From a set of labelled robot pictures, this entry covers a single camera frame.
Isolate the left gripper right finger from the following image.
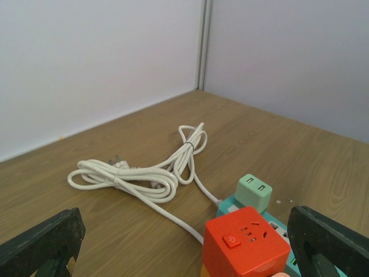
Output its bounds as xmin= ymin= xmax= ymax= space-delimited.
xmin=287 ymin=206 xmax=368 ymax=276

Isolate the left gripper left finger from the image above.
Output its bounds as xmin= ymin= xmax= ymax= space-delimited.
xmin=1 ymin=207 xmax=86 ymax=276

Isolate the pink plug adapter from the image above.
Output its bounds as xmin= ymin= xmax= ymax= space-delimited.
xmin=272 ymin=272 xmax=289 ymax=277

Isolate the red cube socket adapter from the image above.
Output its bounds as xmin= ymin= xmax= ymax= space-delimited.
xmin=200 ymin=207 xmax=291 ymax=276

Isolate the green plug adapter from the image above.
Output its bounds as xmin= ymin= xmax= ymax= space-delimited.
xmin=235 ymin=174 xmax=273 ymax=213

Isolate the teal power strip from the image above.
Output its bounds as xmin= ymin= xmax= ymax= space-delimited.
xmin=216 ymin=194 xmax=301 ymax=276

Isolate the orange power strip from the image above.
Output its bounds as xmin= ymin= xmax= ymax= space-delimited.
xmin=67 ymin=160 xmax=214 ymax=277

